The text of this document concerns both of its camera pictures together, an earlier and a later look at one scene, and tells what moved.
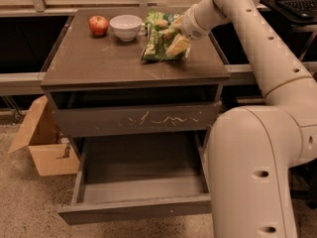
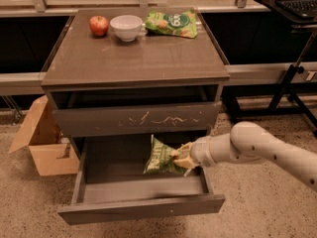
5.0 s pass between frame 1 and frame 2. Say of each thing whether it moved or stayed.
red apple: stayed
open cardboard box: stayed
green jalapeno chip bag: moved
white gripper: moved
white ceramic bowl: stayed
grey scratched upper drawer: stayed
